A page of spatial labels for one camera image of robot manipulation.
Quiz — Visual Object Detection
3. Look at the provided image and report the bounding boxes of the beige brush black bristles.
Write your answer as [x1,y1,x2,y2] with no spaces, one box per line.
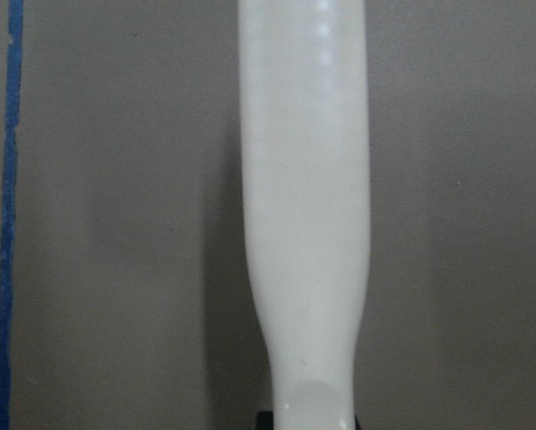
[238,1,370,429]

